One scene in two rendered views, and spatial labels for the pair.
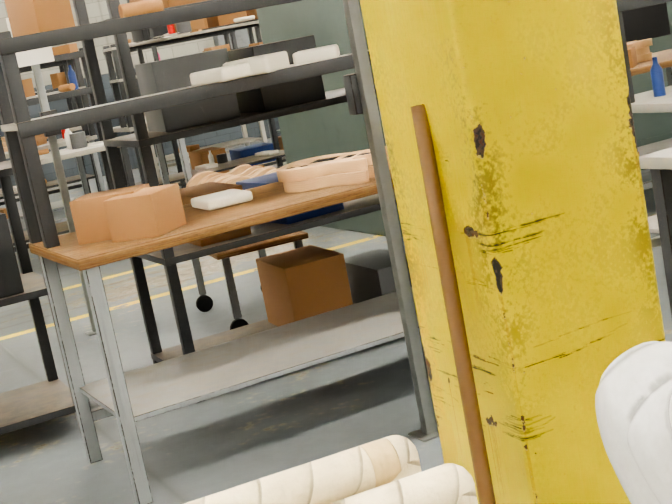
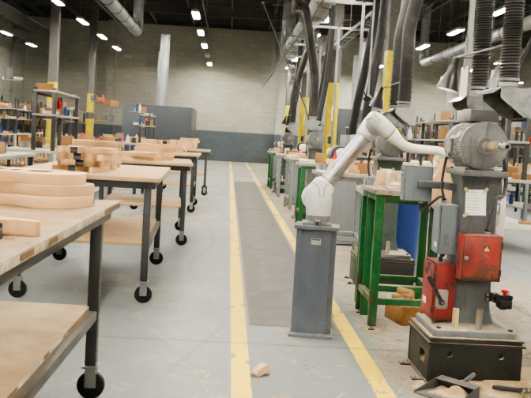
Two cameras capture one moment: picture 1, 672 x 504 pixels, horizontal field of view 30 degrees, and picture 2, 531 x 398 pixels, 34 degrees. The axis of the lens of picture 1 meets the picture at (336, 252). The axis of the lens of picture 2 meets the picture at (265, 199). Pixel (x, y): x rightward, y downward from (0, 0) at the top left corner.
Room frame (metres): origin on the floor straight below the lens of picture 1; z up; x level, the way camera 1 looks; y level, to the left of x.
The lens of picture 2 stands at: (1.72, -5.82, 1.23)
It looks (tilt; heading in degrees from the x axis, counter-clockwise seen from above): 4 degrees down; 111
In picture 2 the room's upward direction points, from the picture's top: 3 degrees clockwise
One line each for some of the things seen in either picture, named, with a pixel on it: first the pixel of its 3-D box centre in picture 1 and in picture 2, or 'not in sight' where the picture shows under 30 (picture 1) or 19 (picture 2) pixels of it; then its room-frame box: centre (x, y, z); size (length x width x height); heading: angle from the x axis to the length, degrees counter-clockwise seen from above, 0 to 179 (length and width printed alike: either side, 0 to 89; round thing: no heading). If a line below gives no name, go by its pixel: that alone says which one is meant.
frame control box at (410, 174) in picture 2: not in sight; (423, 189); (0.86, -1.07, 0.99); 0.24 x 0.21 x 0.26; 113
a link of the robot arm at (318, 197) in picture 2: not in sight; (318, 197); (0.13, -0.66, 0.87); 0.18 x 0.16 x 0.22; 117
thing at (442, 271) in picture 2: not in sight; (438, 283); (0.99, -1.17, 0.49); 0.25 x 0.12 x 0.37; 113
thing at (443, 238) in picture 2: not in sight; (446, 202); (1.00, -1.17, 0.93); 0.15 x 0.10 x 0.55; 113
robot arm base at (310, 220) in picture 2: not in sight; (318, 220); (0.14, -0.69, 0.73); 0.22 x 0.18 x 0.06; 106
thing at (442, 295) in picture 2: not in sight; (437, 292); (1.02, -1.31, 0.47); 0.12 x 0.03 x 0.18; 23
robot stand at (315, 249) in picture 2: not in sight; (314, 279); (0.14, -0.67, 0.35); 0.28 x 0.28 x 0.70; 16
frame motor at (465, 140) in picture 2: not in sight; (473, 145); (1.11, -1.05, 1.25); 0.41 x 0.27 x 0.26; 113
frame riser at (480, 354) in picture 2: not in sight; (462, 351); (1.14, -1.11, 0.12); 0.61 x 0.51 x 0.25; 23
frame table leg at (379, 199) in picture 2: not in sight; (375, 262); (0.45, -0.33, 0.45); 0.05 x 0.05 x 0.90; 23
